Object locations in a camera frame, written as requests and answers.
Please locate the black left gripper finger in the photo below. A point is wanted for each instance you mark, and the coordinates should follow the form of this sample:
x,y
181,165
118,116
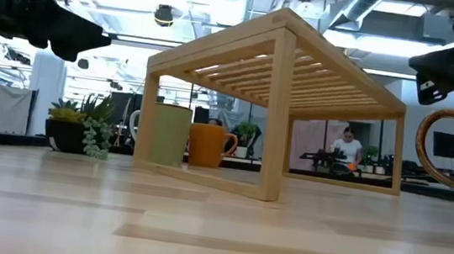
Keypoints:
x,y
70,52
76,31

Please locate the orange mug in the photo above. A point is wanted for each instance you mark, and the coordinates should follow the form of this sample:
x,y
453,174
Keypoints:
x,y
206,146

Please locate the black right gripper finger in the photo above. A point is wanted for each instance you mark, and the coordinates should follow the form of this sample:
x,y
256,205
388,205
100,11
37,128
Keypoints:
x,y
441,62
431,91

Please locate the large dark monitor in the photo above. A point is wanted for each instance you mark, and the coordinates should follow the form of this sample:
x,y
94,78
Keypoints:
x,y
121,107

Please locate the white pillar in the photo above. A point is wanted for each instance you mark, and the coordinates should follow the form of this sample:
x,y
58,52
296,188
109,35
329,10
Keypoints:
x,y
47,91

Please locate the succulent plant in black pot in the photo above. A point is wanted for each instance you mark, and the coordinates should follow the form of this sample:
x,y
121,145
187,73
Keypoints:
x,y
65,135

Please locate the round black ceiling lamp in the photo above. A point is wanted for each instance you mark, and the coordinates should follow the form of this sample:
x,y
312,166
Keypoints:
x,y
83,63

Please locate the white backdrop curtain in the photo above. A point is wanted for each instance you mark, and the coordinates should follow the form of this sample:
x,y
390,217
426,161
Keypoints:
x,y
310,136

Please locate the slatted wooden shelf riser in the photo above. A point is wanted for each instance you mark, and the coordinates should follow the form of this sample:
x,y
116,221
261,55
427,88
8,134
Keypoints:
x,y
278,107

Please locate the silver ventilation duct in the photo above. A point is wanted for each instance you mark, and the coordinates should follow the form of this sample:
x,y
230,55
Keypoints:
x,y
362,6

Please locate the grey hanging cloth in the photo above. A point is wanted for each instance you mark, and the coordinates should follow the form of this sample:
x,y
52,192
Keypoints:
x,y
9,108

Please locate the narrow dark monitor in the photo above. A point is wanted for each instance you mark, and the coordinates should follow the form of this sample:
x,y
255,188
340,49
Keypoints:
x,y
201,115

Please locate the small black monitor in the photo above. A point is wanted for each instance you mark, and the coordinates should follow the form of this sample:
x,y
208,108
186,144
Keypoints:
x,y
446,145

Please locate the small potted plant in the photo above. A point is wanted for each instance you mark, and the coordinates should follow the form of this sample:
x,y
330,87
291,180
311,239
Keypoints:
x,y
371,155

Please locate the black background robot arm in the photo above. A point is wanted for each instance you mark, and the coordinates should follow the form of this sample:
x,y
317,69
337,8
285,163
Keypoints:
x,y
317,157

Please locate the black ceiling dome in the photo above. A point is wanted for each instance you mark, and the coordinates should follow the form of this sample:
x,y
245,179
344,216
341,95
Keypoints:
x,y
164,15

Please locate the green plant in white pot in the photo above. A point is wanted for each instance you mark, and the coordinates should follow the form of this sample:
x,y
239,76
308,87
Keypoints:
x,y
244,139

